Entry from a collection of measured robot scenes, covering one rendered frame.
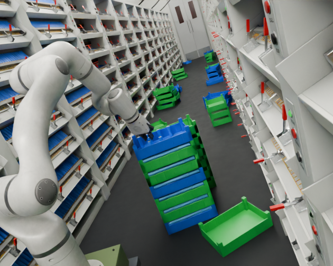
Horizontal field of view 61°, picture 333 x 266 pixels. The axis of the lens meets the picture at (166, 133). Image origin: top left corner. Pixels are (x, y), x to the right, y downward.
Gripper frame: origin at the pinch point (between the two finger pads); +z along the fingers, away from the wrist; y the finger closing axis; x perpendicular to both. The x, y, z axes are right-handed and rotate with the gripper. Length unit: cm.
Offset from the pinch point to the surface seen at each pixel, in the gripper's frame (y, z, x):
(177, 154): 13.7, 10.1, -7.1
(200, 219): 13, 47, -26
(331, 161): 77, -53, -64
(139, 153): -1.7, -0.8, -11.7
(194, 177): 17.6, 25.2, -12.0
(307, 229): 70, -21, -61
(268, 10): 73, -72, -51
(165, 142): 10.7, 2.0, -5.0
